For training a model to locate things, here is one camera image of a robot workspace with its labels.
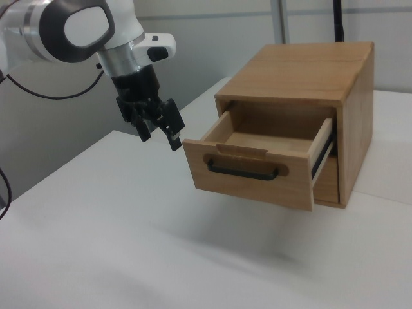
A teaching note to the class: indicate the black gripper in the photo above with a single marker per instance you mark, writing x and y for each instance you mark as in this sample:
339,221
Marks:
136,85

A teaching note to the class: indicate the wooden drawer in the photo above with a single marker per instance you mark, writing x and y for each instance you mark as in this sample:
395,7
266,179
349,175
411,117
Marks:
251,188

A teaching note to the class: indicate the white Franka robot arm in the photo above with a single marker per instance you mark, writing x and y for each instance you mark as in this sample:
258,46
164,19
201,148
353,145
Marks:
83,25

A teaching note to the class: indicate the wooden cabinet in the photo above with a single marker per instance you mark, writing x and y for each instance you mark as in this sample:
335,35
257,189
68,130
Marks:
305,71

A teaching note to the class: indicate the black pole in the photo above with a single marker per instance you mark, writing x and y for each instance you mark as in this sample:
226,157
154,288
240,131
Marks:
338,22

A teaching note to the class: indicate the grey partition post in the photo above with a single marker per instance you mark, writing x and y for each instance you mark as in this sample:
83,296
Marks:
281,22

